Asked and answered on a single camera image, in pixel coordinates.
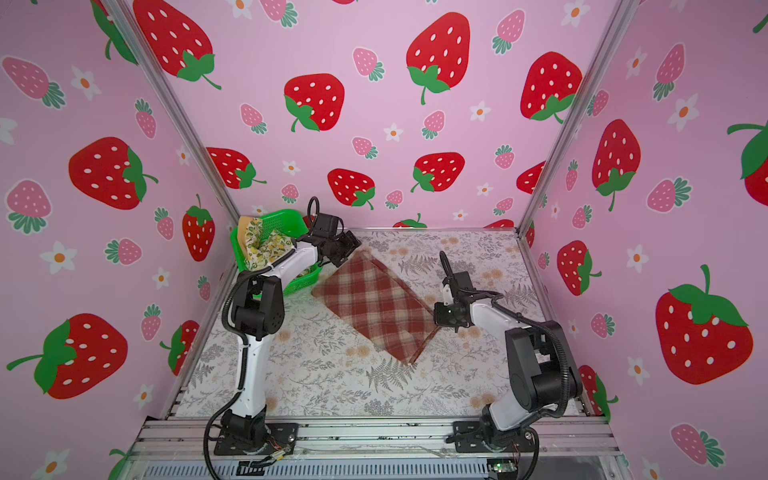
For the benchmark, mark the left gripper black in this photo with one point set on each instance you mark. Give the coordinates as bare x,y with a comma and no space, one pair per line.
350,241

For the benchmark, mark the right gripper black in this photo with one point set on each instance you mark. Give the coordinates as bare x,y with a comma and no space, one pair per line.
439,317

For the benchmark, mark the red plaid skirt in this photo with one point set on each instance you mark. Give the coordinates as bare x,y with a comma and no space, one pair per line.
372,299

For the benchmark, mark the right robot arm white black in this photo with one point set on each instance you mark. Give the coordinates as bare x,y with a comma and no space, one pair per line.
541,371

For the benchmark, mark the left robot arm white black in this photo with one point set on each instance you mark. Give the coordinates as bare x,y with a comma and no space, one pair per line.
254,311

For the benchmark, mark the green plastic basket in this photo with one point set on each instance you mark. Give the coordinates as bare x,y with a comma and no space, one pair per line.
300,279

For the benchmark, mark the yellow lemon print skirt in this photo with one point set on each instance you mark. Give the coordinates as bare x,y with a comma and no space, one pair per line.
261,253

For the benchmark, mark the tan cloth in basket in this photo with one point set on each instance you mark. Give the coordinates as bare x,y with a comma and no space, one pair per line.
240,236

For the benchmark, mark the green circuit board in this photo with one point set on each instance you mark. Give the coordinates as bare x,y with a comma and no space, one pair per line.
502,469

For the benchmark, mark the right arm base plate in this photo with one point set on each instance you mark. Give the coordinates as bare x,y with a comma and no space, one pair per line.
476,436

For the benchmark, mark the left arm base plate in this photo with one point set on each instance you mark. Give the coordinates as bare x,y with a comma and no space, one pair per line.
265,440

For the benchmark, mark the aluminium mounting rail frame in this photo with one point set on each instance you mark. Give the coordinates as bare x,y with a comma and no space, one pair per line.
374,448

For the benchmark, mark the left aluminium corner post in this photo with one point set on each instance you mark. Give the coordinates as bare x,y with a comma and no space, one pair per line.
125,22

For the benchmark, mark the aluminium corner post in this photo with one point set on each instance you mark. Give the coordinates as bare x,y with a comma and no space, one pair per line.
125,22
606,48

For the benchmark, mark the right aluminium corner post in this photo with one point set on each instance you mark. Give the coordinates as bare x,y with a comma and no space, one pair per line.
606,48

